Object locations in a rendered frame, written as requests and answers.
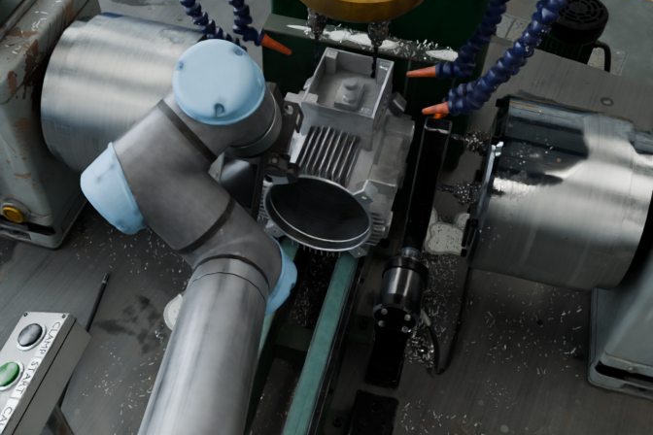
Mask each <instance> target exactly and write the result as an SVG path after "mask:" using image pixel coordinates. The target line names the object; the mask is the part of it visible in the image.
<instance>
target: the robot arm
mask: <svg viewBox="0 0 653 435"><path fill-rule="evenodd" d="M172 84H173V87H172V88H171V89H170V90H169V91H168V92H167V93H166V94H165V95H164V96H163V97H161V98H162V99H161V100H160V101H159V102H158V103H157V104H155V105H154V106H153V107H152V108H151V109H150V110H149V111H148V112H147V113H146V114H144V115H143V116H142V117H141V118H140V119H139V120H138V121H137V122H135V123H134V124H133V125H132V126H131V127H130V128H129V129H128V130H127V131H125V132H124V133H123V134H122V135H121V136H120V137H119V138H118V139H117V140H116V141H115V142H114V143H112V142H111V143H110V144H109V145H108V148H107V149H106V150H105V151H104V152H103V153H102V154H101V155H100V156H99V157H98V158H97V159H96V160H95V161H94V162H93V163H92V164H91V165H90V166H89V167H88V168H87V169H86V170H85V171H84V172H83V173H82V175H81V188H82V191H83V193H84V195H85V196H86V198H87V199H88V201H89V202H90V203H91V204H92V206H93V207H94V208H95V209H96V210H97V211H98V212H99V213H100V214H101V215H102V216H103V217H104V218H105V219H106V220H108V221H109V222H110V223H111V224H113V225H114V226H115V227H116V228H117V229H118V230H119V231H121V232H123V233H125V234H128V235H132V234H135V233H137V232H138V231H139V230H140V229H142V228H143V229H144V228H146V227H147V226H149V227H150V228H151V229H152V230H153V231H154V232H155V233H156V234H157V235H158V236H159V237H161V238H162V239H163V240H164V241H165V242H166V243H167V244H168V245H169V246H170V247H171V248H172V249H173V250H174V251H175V252H176V253H177V254H179V255H180V256H181V257H182V258H183V259H184V260H185V261H186V262H187V263H188V264H189V265H190V266H191V267H192V268H193V270H192V273H191V276H190V279H189V283H188V286H187V289H186V292H185V295H184V298H183V301H182V304H181V307H180V310H179V313H178V315H177V318H176V321H175V324H174V327H173V330H172V333H171V336H170V339H169V342H168V345H167V348H166V351H165V354H164V357H163V359H162V362H161V365H160V368H159V371H158V374H157V377H156V380H155V385H154V388H153V391H152V394H151V397H150V400H149V403H148V406H147V409H146V412H145V414H144V417H143V420H142V423H141V426H140V429H139V432H138V435H243V434H244V429H245V423H246V418H247V413H248V408H249V402H250V397H251V391H252V386H253V380H254V375H255V370H256V365H257V359H258V349H259V344H260V338H261V333H262V328H263V323H264V317H265V316H267V315H269V314H271V313H272V312H274V311H275V310H276V309H277V308H279V307H280V306H281V305H282V304H283V303H284V302H285V300H286V299H287V298H288V297H289V295H290V290H291V289H292V288H293V287H294V285H295V282H296V277H297V271H296V267H295V265H294V263H293V262H292V260H291V259H290V258H289V257H288V256H287V255H286V254H285V252H284V251H283V249H282V247H281V245H280V244H279V243H278V242H277V241H276V240H275V239H274V238H273V237H271V236H269V235H268V234H267V233H266V232H265V231H264V230H263V229H262V228H261V227H260V226H259V225H258V224H257V221H258V210H259V204H260V198H261V193H262V187H263V181H265V182H268V183H273V184H288V183H290V184H292V183H295V182H297V180H298V176H299V172H300V167H299V165H297V164H295V163H293V162H291V158H292V150H293V145H294V137H293V136H292V135H293V132H294V130H295V131H296V133H299V132H300V129H301V125H302V122H303V118H304V114H303V113H302V111H301V108H300V106H299V104H298V103H295V102H291V101H287V100H284V98H283V96H282V94H281V92H280V90H279V88H278V86H277V85H276V84H275V83H271V82H266V81H265V79H264V76H263V74H262V72H261V70H260V69H259V67H258V65H257V64H256V63H255V62H254V61H253V60H252V59H251V57H250V56H249V55H248V54H247V53H246V51H245V50H242V49H241V48H240V47H238V46H237V45H235V44H233V43H231V42H229V41H225V40H206V41H202V42H199V43H197V44H195V45H193V46H191V47H190V48H189V49H187V50H186V51H185V52H184V53H183V54H182V55H181V57H180V58H179V60H178V62H177V64H176V67H175V69H174V72H173V77H172ZM288 106H291V107H292V108H293V111H292V114H287V112H286V110H284V109H287V110H289V107H288ZM298 114H299V120H298V124H296V120H297V116H298ZM222 153H223V157H222V159H223V160H222V167H221V173H220V180H219V182H217V181H216V180H215V179H214V178H213V177H212V176H211V175H210V174H209V173H208V172H207V171H206V169H207V168H208V167H209V166H210V165H211V164H213V163H214V162H215V161H216V160H217V159H218V157H219V156H220V155H221V154H222Z"/></svg>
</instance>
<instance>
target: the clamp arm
mask: <svg viewBox="0 0 653 435"><path fill-rule="evenodd" d="M451 128H452V122H451V121H448V120H443V119H438V118H433V117H427V118H426V121H425V125H424V129H423V135H422V140H421V145H420V149H419V154H418V160H417V165H416V170H415V175H414V180H413V185H412V190H411V195H410V200H409V205H408V211H407V216H406V221H405V225H404V231H403V236H402V241H401V246H400V251H399V256H402V255H404V252H405V250H407V251H406V253H407V254H409V253H410V254H411V252H412V251H414V253H413V255H415V257H417V254H418V257H417V259H418V260H419V261H421V258H422V253H423V249H424V245H425V241H426V237H427V233H428V229H429V224H430V217H431V212H432V208H433V204H434V199H435V195H436V192H437V187H438V183H439V179H440V175H441V170H442V166H443V162H444V157H445V153H446V150H447V145H448V141H449V137H450V132H451Z"/></svg>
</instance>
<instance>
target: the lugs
mask: <svg viewBox="0 0 653 435"><path fill-rule="evenodd" d="M312 78H313V77H311V78H310V79H308V80H307V81H306V83H305V85H304V87H303V89H304V90H305V91H306V90H307V88H308V86H309V84H310V82H311V80H312ZM406 104H407V101H406V100H405V99H404V98H403V97H402V96H401V95H400V94H399V93H398V92H395V93H393V94H392V95H391V98H390V100H389V108H388V109H389V110H390V111H391V112H392V113H393V114H394V116H396V115H398V114H400V113H403V112H404V110H405V107H406ZM377 193H378V189H377V188H376V187H375V186H374V185H373V184H372V183H371V182H370V181H369V180H368V179H366V180H364V181H361V182H358V183H357V184H356V187H355V190H354V193H353V195H354V196H355V197H356V198H357V199H358V200H359V201H360V202H361V203H362V204H363V205H367V204H369V203H372V202H374V201H375V199H376V196H377ZM265 228H266V229H267V230H268V231H269V232H270V233H271V234H273V235H274V236H275V237H276V238H278V237H280V236H283V235H285V234H284V233H282V232H281V231H280V230H279V229H278V228H277V227H276V226H275V225H274V224H273V223H272V222H271V220H269V221H268V223H267V225H266V227H265ZM369 248H370V245H368V244H363V245H361V246H360V247H358V248H355V249H353V250H349V251H348V252H349V253H350V254H351V255H352V256H353V257H354V258H358V257H361V256H364V255H367V254H368V251H369Z"/></svg>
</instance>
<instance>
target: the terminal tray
mask: <svg viewBox="0 0 653 435"><path fill-rule="evenodd" d="M331 51H334V52H335V55H330V54H329V53H330V52H331ZM372 63H373V59H372V57H371V56H367V55H362V54H357V53H353V52H348V51H344V50H337V49H332V48H326V50H325V52H324V54H323V56H322V58H321V61H320V63H319V65H318V67H317V69H316V72H315V74H314V76H313V78H312V80H311V82H310V84H309V86H308V88H307V90H306V92H305V94H304V97H303V99H302V101H301V111H302V113H303V114H304V118H303V122H302V125H301V129H300V134H301V136H305V135H306V134H307V132H308V129H309V127H310V126H311V134H313V133H314V131H315V128H316V126H318V134H320V132H321V130H322V128H323V127H324V129H325V130H324V134H326V133H327V131H328V128H329V127H330V135H333V132H334V130H335V128H336V129H337V130H336V131H337V135H336V136H337V137H339V136H340V133H341V131H342V130H343V138H344V139H346V137H347V134H348V132H349V133H350V138H349V141H351V142H352V141H353V138H354V136H355V135H356V144H357V145H358V144H359V142H360V139H361V138H362V141H361V147H362V148H364V149H365V150H367V151H368V152H370V151H373V150H374V145H376V139H377V138H378V133H379V132H380V128H381V126H382V123H383V120H384V118H385V114H386V112H387V110H388V108H389V100H390V98H391V95H392V88H393V83H392V78H393V70H394V64H395V63H394V62H393V61H389V60H385V59H380V58H377V61H376V63H377V64H376V71H375V79H372V78H370V74H371V73H372V70H371V65H372ZM382 63H387V67H383V66H381V64H382ZM311 95H314V96H315V97H316V99H314V100H311V99H310V98H309V97H310V96H311ZM365 108H368V109H370V112H369V113H366V112H365V111H364V109H365Z"/></svg>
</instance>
